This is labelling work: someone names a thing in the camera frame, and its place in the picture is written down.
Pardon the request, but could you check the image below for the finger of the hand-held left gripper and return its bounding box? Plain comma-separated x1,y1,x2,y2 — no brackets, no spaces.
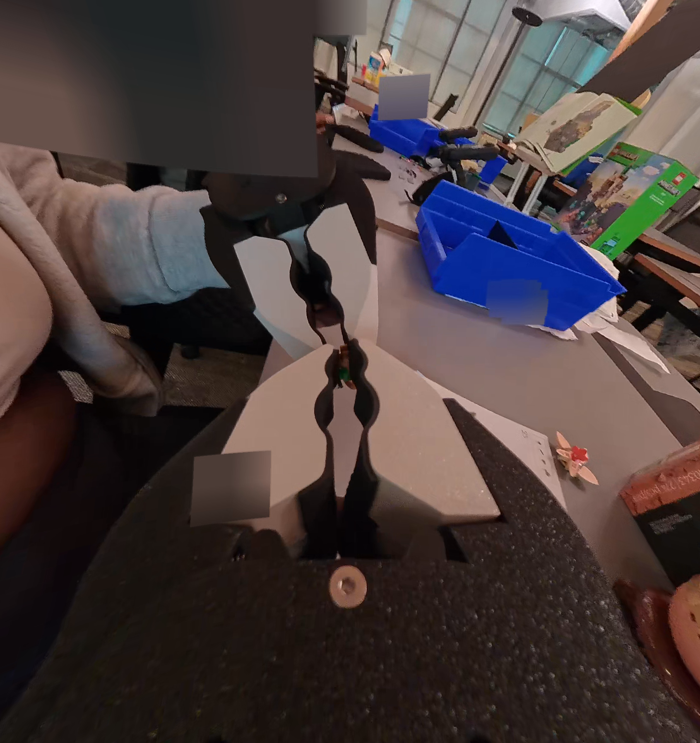
233,235,334,358
306,202,381,346

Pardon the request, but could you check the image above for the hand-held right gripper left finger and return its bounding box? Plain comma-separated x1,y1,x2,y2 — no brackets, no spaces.
221,345,336,520

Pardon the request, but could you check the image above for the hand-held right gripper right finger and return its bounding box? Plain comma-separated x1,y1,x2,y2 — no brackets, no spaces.
353,339,503,528

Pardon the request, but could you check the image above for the person's left forearm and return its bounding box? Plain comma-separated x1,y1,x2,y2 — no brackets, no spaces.
60,177,234,307

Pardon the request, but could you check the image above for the instruction booklet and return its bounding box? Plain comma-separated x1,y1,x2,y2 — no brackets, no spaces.
425,377,567,508

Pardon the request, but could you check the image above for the large blue bin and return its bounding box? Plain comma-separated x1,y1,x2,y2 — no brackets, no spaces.
415,179,627,333

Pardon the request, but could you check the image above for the black office chair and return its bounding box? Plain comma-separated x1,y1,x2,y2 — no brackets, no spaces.
434,125,501,187

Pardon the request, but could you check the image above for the toy flower piece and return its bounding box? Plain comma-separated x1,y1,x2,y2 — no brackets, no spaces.
554,430,600,486

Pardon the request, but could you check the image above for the yellow carton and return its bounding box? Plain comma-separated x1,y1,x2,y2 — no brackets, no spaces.
363,49,392,88

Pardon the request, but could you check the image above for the white plastic bag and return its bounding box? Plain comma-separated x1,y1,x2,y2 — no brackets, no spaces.
527,299,673,375

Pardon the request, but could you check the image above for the person's torso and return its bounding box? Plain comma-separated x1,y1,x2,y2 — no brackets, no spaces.
0,139,168,445

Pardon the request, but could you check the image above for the pale toy box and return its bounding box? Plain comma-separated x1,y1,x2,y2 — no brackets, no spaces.
515,92,642,173

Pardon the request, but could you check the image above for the toy plant set box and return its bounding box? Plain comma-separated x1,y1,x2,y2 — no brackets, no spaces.
618,432,700,588

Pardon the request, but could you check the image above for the brown round toy base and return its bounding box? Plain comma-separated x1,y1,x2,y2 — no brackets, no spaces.
613,579,700,741

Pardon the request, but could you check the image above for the green toy box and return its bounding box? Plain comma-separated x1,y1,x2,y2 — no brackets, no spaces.
553,141,700,262

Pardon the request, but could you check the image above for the black floor lamp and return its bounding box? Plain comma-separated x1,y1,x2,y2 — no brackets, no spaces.
483,5,545,134

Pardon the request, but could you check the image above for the brown table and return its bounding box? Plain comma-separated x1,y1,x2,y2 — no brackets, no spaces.
631,225,700,320

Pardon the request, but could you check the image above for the dark panel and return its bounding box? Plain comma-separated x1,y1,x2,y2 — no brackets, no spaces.
576,0,700,104

